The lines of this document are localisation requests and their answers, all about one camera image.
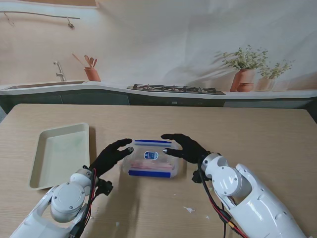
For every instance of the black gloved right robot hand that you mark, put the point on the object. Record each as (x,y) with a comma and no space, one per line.
(192,151)

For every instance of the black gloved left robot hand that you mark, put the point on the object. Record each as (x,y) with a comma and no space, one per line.
(106,158)

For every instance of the clear lid with blue label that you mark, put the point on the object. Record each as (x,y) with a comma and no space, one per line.
(151,155)

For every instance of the clear container with blue clips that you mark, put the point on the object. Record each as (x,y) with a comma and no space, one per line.
(148,173)

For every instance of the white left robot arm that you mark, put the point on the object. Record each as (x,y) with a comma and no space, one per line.
(67,200)

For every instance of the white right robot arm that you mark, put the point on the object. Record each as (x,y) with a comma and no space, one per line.
(247,198)

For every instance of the cream rectangular tray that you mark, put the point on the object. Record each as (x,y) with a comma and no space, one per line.
(62,153)

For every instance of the large white paper scrap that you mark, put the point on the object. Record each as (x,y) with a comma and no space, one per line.
(188,210)

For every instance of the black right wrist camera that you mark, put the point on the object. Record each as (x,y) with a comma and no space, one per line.
(196,177)

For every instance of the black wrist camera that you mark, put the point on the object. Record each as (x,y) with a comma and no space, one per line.
(196,177)
(105,187)

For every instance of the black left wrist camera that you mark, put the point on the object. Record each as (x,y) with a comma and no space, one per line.
(105,187)

